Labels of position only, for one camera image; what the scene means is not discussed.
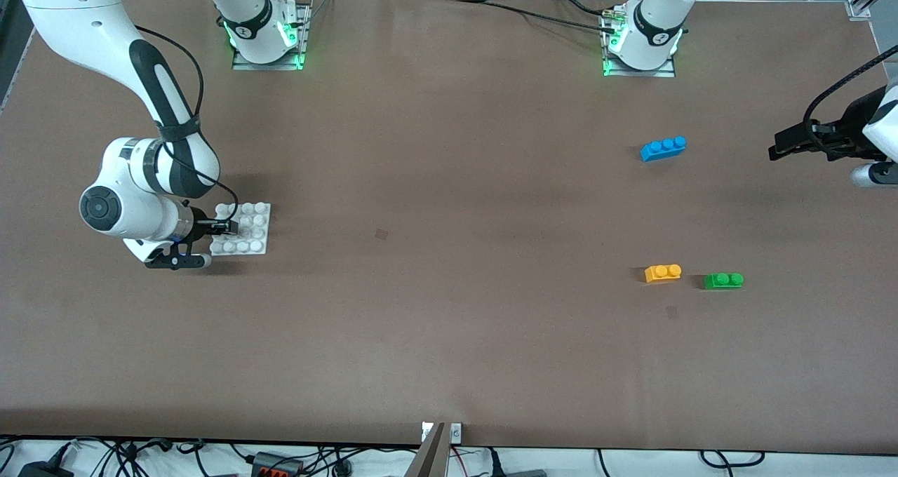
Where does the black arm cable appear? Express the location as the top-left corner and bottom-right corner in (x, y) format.
(803, 46), (898, 141)
(133, 25), (241, 208)

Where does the black cable on table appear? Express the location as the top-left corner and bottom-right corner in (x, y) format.
(449, 0), (618, 32)

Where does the black cable loop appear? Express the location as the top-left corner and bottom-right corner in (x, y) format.
(699, 450), (765, 468)

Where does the aluminium camera post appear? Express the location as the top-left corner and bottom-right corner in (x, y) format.
(406, 422), (450, 477)

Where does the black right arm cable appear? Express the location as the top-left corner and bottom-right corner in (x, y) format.
(133, 25), (241, 208)

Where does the white metal bracket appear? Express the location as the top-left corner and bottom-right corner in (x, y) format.
(421, 422), (464, 443)

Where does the blue three-stud block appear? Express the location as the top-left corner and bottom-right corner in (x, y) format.
(640, 136), (688, 163)

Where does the black orange connector box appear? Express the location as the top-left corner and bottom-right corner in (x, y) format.
(251, 452), (304, 477)

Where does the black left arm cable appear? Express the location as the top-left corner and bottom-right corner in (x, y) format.
(803, 46), (898, 141)

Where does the white studded base plate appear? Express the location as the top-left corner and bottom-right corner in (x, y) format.
(210, 202), (272, 256)

